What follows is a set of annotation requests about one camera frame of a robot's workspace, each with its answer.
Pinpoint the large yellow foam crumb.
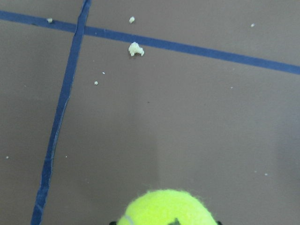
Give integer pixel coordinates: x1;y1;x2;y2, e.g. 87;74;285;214
128;42;144;56

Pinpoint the yellow tennis ball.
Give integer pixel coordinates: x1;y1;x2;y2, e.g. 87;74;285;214
117;189;217;225

